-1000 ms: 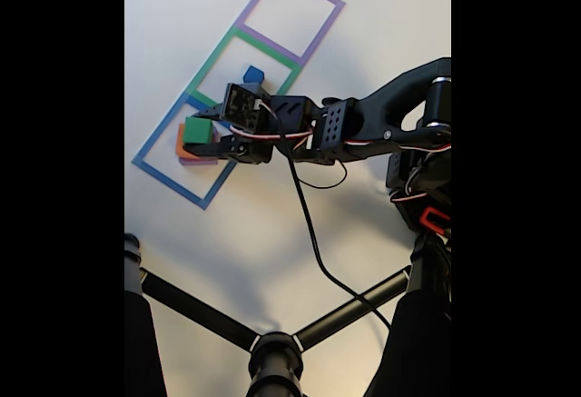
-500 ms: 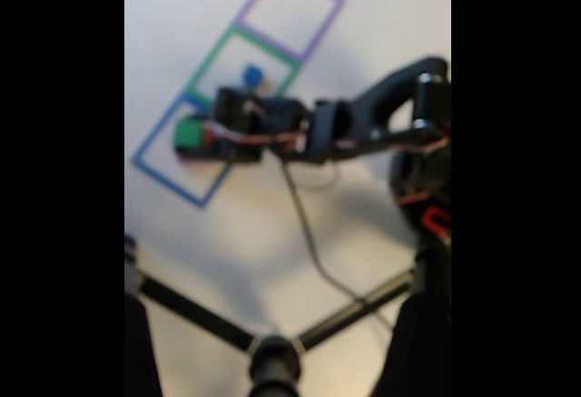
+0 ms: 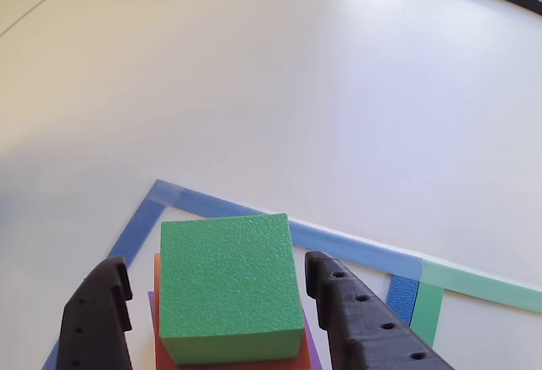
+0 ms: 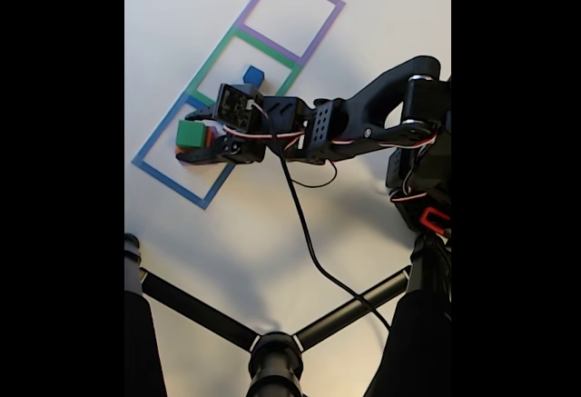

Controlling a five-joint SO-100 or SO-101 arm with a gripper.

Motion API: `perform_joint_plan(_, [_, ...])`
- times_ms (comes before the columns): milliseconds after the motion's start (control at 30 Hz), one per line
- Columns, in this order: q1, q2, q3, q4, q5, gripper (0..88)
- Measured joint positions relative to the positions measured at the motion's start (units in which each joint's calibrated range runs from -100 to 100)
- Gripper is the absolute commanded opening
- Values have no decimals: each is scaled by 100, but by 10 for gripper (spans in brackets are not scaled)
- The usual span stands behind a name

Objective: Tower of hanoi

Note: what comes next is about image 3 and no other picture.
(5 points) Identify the green cube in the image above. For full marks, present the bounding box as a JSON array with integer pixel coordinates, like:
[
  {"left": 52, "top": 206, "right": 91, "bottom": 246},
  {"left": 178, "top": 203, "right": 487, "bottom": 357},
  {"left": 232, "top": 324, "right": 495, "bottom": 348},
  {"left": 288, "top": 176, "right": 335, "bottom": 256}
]
[{"left": 159, "top": 213, "right": 305, "bottom": 366}]

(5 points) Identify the orange block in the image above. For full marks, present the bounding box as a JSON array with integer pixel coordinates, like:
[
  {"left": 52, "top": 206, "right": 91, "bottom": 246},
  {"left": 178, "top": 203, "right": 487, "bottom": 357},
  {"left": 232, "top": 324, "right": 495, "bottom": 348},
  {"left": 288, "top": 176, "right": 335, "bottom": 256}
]
[{"left": 153, "top": 253, "right": 312, "bottom": 370}]

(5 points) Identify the purple block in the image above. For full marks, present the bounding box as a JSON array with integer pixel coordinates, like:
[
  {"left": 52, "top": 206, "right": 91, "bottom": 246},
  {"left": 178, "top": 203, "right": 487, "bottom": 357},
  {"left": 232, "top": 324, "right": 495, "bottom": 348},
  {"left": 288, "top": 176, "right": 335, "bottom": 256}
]
[{"left": 147, "top": 291, "right": 325, "bottom": 370}]

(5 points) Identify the blue tape square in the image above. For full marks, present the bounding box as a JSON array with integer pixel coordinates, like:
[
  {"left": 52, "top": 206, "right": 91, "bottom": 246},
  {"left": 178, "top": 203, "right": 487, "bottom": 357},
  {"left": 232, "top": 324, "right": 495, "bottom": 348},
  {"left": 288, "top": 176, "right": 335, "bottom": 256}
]
[{"left": 40, "top": 179, "right": 424, "bottom": 370}]

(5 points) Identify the green tape square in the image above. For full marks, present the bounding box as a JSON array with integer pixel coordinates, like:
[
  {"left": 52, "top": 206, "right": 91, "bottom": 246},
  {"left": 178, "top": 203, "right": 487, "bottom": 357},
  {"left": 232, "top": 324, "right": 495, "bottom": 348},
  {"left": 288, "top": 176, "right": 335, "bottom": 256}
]
[{"left": 410, "top": 259, "right": 542, "bottom": 348}]

